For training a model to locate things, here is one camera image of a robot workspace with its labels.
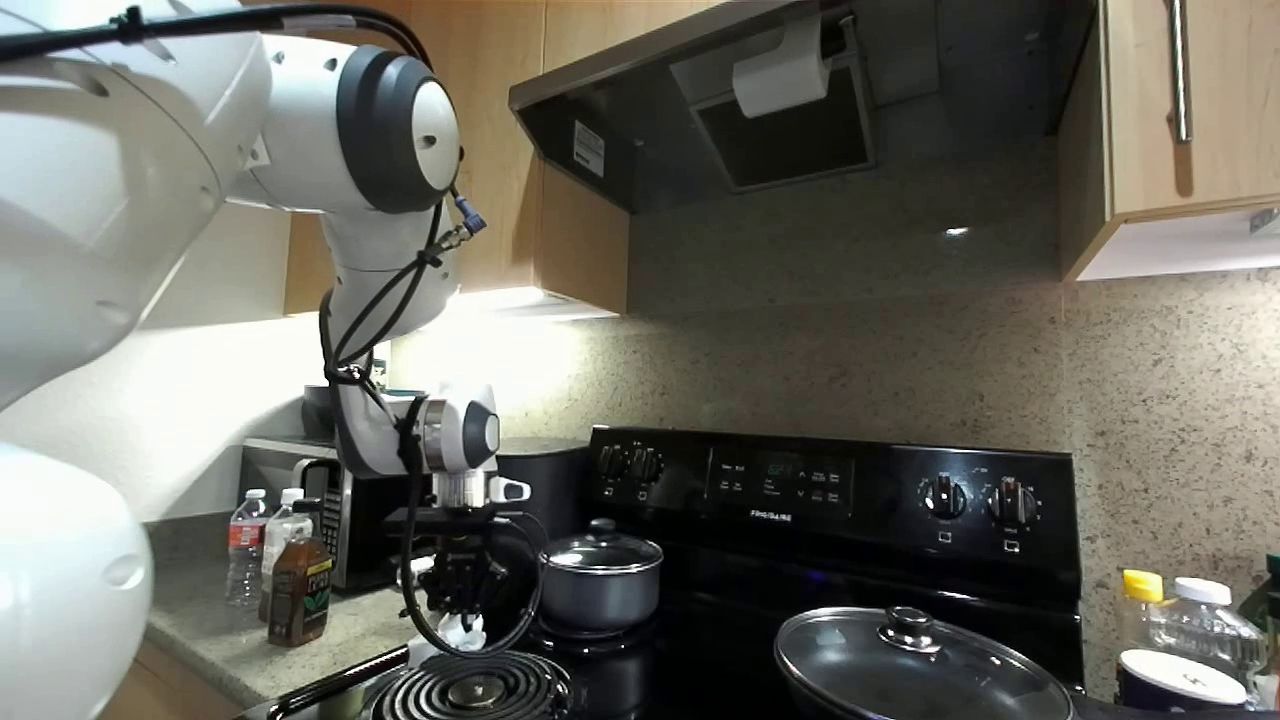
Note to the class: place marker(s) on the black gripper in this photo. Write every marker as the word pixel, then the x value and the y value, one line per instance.
pixel 444 562

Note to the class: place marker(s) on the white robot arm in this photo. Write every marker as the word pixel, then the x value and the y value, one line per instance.
pixel 125 126

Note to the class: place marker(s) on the coil stove burner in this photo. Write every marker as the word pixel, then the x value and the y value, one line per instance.
pixel 486 684

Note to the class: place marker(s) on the black electric stove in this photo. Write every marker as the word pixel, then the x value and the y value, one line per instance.
pixel 758 530

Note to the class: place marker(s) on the grey lidded saucepan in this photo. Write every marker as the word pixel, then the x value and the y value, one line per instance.
pixel 601 577

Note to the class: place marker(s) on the black microwave oven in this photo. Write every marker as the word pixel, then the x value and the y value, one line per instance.
pixel 351 513

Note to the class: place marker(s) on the brown sauce bottle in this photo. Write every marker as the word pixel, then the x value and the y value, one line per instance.
pixel 300 588

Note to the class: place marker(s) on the wooden upper cabinet left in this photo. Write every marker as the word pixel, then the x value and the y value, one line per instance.
pixel 550 241

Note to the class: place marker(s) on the wooden cabinet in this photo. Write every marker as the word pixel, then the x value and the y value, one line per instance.
pixel 550 241
pixel 1170 140

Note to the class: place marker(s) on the glass lidded frying pan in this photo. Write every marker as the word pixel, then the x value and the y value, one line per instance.
pixel 907 664

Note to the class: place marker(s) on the black range hood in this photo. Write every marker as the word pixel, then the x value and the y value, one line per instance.
pixel 765 94

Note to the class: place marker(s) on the yellow capped bottle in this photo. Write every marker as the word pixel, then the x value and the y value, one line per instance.
pixel 1143 598

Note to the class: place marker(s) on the white lidded jar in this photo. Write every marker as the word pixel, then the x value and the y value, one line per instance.
pixel 1150 677

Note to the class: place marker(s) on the white capped clear bottle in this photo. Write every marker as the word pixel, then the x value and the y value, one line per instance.
pixel 1209 629

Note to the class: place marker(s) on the wooden upper cabinet right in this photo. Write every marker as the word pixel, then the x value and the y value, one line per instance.
pixel 1170 140

